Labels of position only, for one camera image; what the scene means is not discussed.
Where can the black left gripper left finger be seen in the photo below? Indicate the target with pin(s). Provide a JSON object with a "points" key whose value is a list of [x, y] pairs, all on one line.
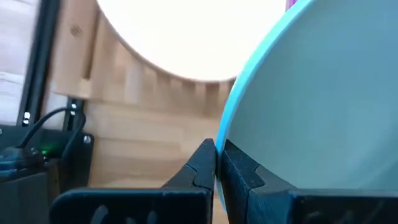
{"points": [[186, 199]]}

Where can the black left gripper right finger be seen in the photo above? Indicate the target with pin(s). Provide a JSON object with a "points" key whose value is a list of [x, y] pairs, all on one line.
{"points": [[248, 199]]}

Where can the teal plate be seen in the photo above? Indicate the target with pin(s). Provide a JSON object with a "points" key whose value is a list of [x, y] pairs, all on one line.
{"points": [[311, 93]]}

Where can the beige plate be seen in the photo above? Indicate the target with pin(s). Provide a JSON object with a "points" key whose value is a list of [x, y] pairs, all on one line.
{"points": [[192, 37]]}

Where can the purple plate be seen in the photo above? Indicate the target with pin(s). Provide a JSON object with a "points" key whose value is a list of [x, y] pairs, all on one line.
{"points": [[289, 3]]}

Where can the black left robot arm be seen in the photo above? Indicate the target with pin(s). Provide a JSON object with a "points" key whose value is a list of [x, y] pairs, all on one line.
{"points": [[21, 193]]}

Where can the wooden slatted shelf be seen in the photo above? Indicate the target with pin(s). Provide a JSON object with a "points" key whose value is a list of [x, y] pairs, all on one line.
{"points": [[124, 81]]}

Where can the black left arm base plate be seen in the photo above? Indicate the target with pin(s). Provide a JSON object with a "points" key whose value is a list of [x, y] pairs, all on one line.
{"points": [[81, 161]]}

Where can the black aluminium table frame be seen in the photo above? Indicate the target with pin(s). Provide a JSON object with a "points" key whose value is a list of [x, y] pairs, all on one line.
{"points": [[38, 62]]}

